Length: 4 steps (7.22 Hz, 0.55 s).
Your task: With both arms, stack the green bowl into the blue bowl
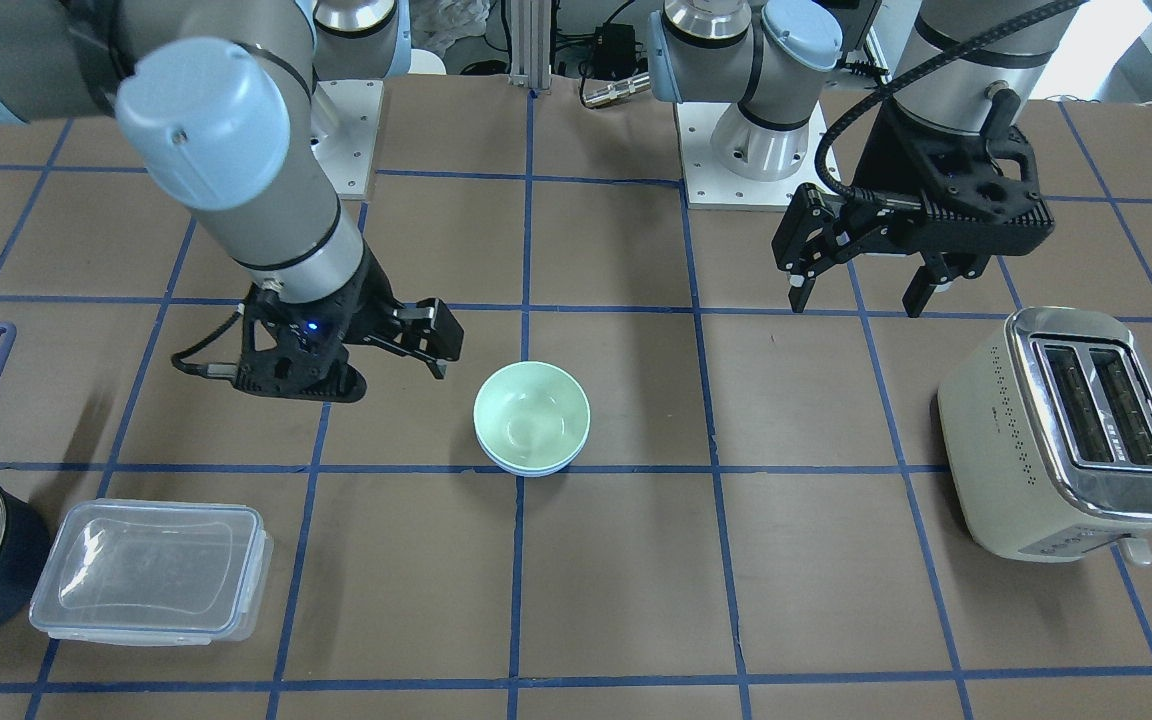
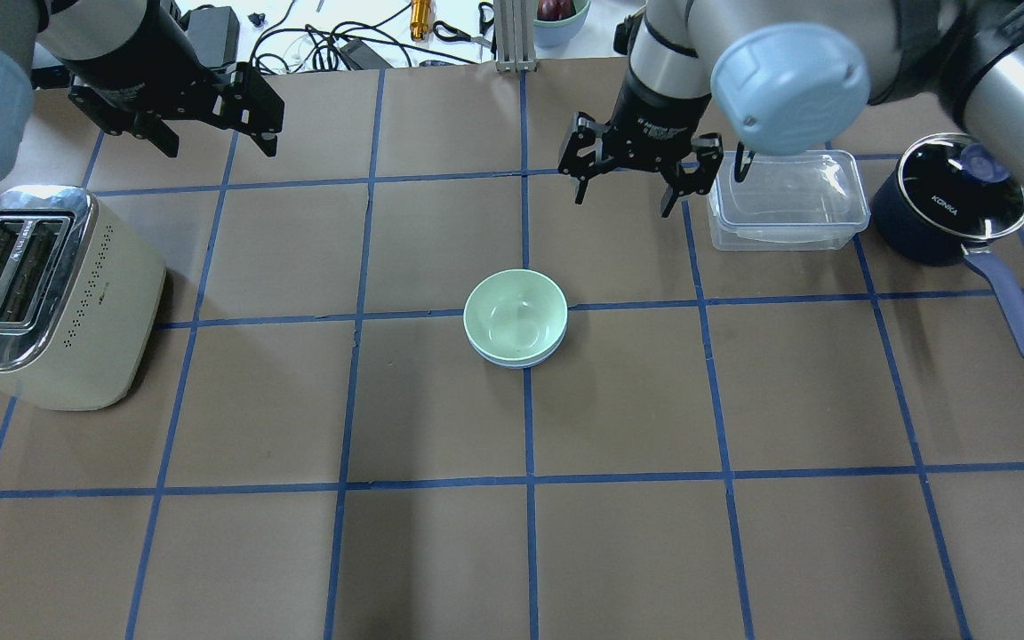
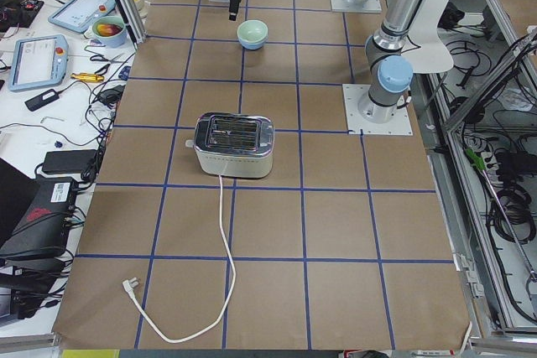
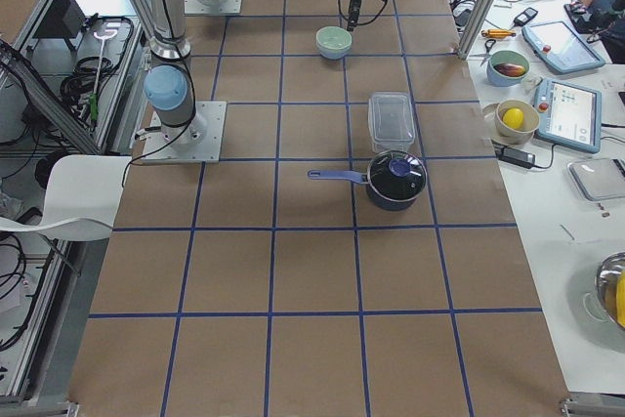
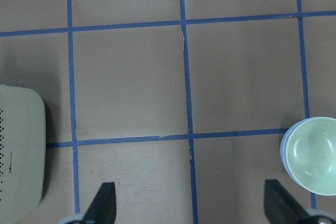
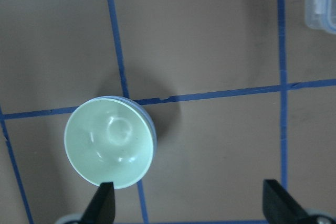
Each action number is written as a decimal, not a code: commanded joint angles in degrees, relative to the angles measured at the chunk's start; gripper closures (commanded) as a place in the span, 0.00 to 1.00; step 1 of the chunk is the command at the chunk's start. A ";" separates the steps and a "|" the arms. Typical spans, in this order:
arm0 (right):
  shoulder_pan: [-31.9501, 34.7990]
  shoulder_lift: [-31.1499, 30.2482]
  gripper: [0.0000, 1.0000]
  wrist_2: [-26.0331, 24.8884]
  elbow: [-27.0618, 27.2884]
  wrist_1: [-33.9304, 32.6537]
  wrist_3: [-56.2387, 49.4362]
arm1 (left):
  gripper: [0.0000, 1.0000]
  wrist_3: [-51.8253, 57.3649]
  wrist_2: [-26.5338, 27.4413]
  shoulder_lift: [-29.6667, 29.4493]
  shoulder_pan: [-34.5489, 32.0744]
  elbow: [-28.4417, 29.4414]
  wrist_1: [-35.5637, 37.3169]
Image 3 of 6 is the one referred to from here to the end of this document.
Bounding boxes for green bowl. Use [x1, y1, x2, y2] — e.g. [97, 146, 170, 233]
[237, 19, 269, 41]

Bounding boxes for blue bowl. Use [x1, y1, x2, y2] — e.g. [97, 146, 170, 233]
[238, 36, 267, 50]

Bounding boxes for bowl with lemon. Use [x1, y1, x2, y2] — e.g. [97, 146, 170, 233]
[133, 0, 150, 18]

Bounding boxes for bowl with fruit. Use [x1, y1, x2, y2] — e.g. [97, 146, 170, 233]
[91, 16, 127, 48]

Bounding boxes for cream silver toaster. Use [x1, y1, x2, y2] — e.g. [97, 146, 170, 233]
[185, 112, 275, 179]

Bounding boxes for black scissors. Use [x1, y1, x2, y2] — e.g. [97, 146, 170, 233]
[89, 53, 123, 64]

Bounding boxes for far teach pendant tablet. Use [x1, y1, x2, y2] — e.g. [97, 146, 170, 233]
[48, 0, 116, 34]

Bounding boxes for teach pendant tablet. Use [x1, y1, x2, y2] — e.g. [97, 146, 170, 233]
[8, 34, 69, 92]
[48, 0, 116, 34]

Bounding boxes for gold cylinder tool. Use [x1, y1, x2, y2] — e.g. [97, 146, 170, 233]
[70, 73, 105, 83]

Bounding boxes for near teach pendant tablet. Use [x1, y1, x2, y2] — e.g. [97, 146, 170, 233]
[8, 34, 69, 92]

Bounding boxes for black power adapter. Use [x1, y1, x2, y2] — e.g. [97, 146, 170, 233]
[41, 149, 96, 174]

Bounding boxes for black computer box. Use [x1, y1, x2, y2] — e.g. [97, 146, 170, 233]
[1, 160, 76, 262]

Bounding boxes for white toaster power cord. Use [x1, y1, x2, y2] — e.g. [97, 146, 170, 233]
[122, 175, 237, 345]

